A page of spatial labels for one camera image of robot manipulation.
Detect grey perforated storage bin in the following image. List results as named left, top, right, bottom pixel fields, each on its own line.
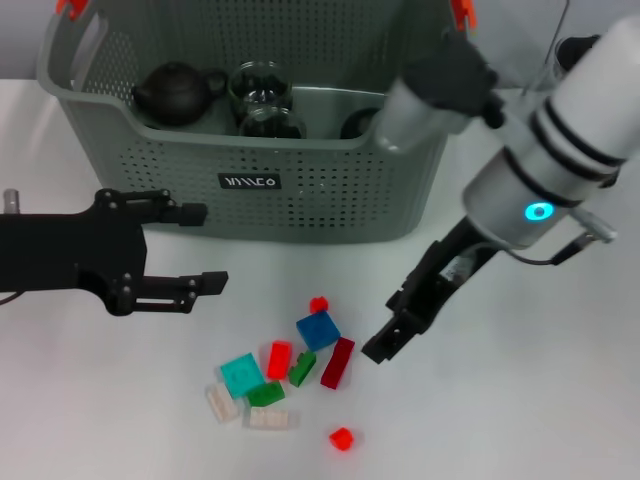
left=35, top=0, right=477, bottom=245

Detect thin grey wall cable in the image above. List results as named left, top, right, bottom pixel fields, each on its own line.
left=549, top=0, right=572, bottom=54

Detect white translucent toy brick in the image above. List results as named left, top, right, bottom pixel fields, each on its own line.
left=242, top=405, right=300, bottom=431
left=206, top=382, right=241, bottom=425

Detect glass pitcher black handle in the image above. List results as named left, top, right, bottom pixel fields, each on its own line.
left=522, top=33, right=604, bottom=96

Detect teal square toy brick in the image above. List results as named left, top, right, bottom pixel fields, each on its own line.
left=219, top=352, right=265, bottom=400

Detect bright red translucent brick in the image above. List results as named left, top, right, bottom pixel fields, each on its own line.
left=266, top=339, right=293, bottom=381

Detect grey right wrist cable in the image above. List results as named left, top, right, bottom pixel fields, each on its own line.
left=507, top=209, right=617, bottom=266

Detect blue square toy brick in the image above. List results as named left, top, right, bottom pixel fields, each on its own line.
left=294, top=309, right=342, bottom=351

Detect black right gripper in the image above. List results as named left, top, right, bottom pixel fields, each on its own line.
left=360, top=217, right=501, bottom=365

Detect glass teacup black holder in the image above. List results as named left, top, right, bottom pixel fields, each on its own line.
left=339, top=107, right=381, bottom=140
left=237, top=105, right=307, bottom=140
left=227, top=60, right=295, bottom=111

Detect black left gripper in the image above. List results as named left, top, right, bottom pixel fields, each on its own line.
left=0, top=188, right=230, bottom=317

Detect black clay teapot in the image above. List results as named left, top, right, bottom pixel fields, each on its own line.
left=132, top=60, right=229, bottom=127

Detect green toy brick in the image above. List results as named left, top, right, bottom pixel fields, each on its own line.
left=287, top=350, right=318, bottom=389
left=246, top=381, right=287, bottom=407

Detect dark red long brick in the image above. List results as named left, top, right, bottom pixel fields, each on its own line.
left=319, top=336, right=356, bottom=390

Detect orange bin carry handle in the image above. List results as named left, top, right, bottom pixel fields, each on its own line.
left=54, top=0, right=476, bottom=34

